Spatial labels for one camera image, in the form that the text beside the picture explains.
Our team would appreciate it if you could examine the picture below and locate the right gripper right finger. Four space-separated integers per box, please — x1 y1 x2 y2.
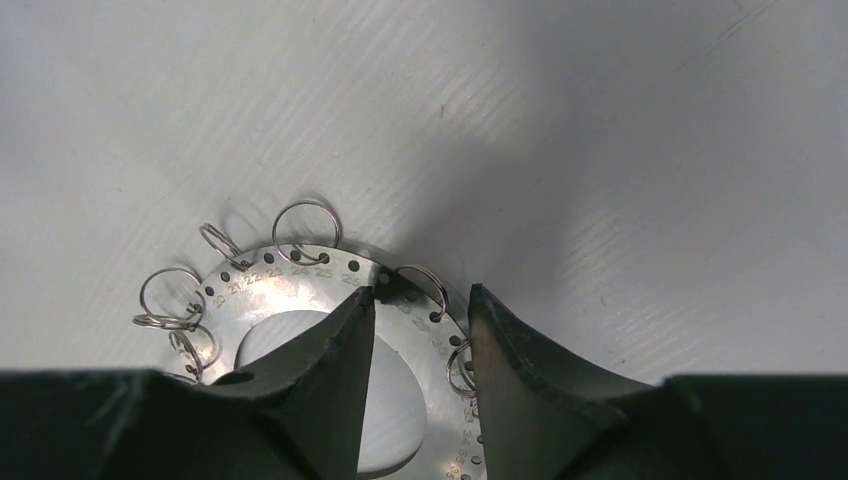
468 283 653 479

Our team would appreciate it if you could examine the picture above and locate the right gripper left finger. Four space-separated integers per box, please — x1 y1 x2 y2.
211 287 375 479

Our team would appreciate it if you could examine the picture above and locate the round metal keyring disc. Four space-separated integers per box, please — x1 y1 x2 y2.
133 223 487 479

